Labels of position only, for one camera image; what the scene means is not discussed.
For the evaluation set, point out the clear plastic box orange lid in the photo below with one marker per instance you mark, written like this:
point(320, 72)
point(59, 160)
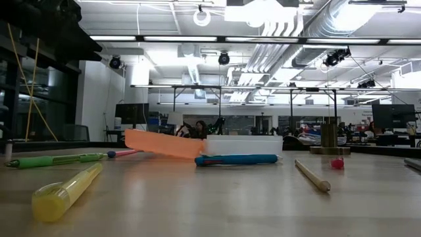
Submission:
point(164, 145)

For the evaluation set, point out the pink pen blue tip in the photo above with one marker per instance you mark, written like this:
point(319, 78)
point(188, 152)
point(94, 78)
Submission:
point(125, 152)

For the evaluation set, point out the pink highlighter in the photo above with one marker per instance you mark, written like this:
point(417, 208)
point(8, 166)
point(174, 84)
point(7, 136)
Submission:
point(337, 163)

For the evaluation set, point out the green pen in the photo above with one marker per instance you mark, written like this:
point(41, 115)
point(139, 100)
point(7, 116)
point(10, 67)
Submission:
point(49, 160)

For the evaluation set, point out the person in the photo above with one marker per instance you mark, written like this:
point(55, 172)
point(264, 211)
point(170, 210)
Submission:
point(200, 130)

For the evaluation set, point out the white lamp shade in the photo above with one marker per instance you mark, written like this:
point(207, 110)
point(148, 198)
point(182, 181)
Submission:
point(175, 118)

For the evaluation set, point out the black monitor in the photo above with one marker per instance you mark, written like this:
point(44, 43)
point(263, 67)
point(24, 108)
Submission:
point(393, 115)
point(131, 113)

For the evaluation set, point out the black beam with light strips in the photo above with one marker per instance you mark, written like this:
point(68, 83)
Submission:
point(222, 39)

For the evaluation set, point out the white bucket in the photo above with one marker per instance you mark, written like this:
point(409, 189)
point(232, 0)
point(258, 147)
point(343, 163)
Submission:
point(117, 123)

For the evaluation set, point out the natural wood pencil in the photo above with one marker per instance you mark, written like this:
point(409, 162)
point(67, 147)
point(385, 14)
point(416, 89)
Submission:
point(312, 176)

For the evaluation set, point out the grey office chair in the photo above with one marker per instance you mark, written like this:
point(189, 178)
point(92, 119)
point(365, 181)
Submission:
point(75, 133)

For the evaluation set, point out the yellow highlighter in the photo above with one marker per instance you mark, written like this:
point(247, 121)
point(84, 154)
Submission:
point(59, 197)

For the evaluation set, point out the black ceiling camera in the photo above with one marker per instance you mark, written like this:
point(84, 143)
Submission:
point(332, 60)
point(224, 59)
point(115, 62)

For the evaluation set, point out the black aluminium table frame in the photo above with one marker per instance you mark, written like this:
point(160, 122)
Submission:
point(65, 145)

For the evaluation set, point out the silver ventilation duct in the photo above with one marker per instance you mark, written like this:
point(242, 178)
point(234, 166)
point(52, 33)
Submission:
point(329, 23)

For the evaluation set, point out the small white post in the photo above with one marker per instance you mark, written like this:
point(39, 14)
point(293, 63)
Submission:
point(8, 148)

